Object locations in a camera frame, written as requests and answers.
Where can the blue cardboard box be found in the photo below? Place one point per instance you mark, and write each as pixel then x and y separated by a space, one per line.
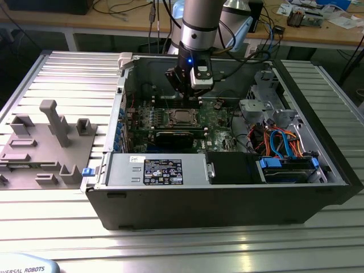
pixel 335 3

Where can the blue release latch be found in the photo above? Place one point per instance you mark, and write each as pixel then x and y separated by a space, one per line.
pixel 86 172

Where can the small black adapter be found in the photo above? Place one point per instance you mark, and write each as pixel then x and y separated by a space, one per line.
pixel 278 29

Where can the silver topped CPU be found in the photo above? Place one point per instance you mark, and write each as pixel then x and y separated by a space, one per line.
pixel 182 115

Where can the hard disk in blue carrier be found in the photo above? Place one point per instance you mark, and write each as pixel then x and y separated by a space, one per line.
pixel 284 173

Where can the blue expansion slot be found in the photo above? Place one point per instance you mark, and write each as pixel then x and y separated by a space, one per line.
pixel 152 148

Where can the black graphics card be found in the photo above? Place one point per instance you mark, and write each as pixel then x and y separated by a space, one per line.
pixel 173 140

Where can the pale grey case latch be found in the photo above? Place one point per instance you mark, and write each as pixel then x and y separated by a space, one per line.
pixel 125 59

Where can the white papers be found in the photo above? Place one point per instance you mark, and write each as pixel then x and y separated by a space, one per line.
pixel 345 22

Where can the grey power supply unit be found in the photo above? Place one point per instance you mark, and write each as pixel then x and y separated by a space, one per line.
pixel 122 170

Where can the grey parts rack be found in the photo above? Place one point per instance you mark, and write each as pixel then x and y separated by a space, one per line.
pixel 42 153

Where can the silver metal drive cage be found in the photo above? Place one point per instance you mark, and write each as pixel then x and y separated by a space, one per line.
pixel 253 106

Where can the CPU socket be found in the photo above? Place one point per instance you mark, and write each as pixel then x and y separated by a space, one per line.
pixel 169 124

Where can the tall black box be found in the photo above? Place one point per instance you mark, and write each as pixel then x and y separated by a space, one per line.
pixel 257 11

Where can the wooden desk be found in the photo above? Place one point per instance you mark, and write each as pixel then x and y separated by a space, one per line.
pixel 113 21

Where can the black PC case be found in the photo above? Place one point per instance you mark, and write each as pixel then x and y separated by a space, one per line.
pixel 199 207

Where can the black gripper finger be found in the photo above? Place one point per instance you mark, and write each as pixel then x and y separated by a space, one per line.
pixel 176 81
pixel 193 98

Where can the black RAM slot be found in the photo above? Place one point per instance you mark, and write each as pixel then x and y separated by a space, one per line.
pixel 173 105
pixel 173 100
pixel 182 130

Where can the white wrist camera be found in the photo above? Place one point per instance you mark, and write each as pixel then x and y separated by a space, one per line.
pixel 202 81

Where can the grey electronic device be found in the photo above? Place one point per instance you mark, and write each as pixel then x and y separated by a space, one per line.
pixel 312 20

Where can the white paper tag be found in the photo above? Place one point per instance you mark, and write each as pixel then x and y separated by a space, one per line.
pixel 251 51

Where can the green motherboard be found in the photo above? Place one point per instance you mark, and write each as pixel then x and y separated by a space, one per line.
pixel 219 136

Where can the metal CPU cooler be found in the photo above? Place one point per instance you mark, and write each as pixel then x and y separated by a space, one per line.
pixel 295 18

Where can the black box on desk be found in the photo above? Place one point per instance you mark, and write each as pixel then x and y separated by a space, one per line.
pixel 48 7

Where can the black plastic shroud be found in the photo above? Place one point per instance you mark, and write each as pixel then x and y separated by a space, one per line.
pixel 230 167

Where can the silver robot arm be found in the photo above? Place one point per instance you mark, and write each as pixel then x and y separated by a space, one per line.
pixel 199 37

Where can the round coin cell battery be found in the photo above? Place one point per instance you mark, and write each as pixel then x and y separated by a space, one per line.
pixel 217 106

